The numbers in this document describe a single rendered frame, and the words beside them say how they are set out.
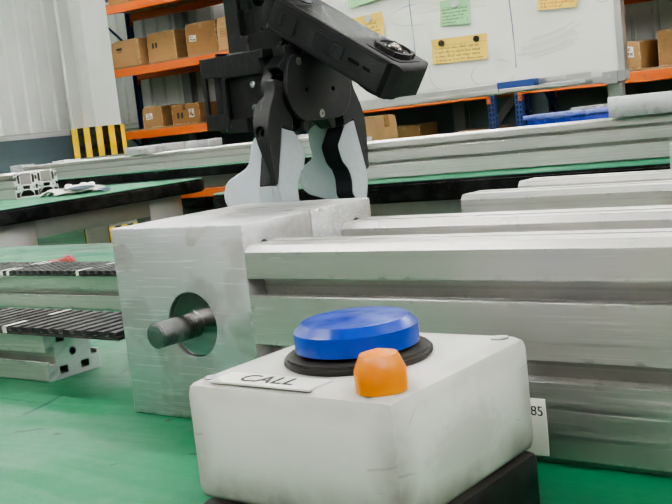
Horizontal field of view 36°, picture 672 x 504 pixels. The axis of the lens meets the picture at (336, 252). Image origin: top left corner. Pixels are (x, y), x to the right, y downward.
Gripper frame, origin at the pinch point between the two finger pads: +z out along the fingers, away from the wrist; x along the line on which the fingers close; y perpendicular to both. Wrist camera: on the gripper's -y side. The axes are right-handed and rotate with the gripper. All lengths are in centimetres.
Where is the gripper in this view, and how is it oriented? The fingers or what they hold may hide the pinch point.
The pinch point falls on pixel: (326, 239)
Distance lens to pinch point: 74.9
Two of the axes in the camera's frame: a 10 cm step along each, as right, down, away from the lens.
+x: -6.1, 1.6, -7.8
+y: -7.9, 0.1, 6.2
